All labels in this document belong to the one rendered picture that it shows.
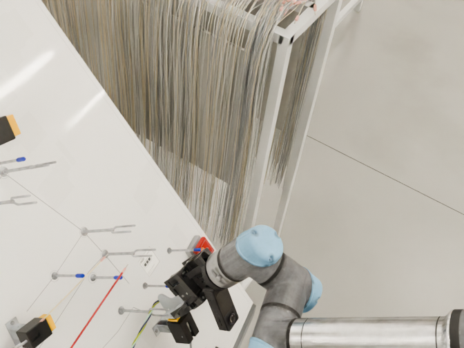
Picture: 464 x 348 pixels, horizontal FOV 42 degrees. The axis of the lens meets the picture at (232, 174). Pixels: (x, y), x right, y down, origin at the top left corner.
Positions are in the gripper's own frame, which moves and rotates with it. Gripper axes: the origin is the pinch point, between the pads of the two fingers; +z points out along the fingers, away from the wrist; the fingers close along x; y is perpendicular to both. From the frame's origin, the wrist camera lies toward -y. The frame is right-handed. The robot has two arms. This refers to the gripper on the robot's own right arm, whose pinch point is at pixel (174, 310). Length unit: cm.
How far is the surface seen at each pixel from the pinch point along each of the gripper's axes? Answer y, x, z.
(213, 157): 19, -68, 24
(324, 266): -55, -131, 75
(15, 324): 20.7, 28.7, -2.1
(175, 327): -2.8, 1.9, 1.3
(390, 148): -44, -221, 60
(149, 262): 11.2, -5.5, 2.5
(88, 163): 35.8, -2.1, -8.9
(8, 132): 46, 17, -23
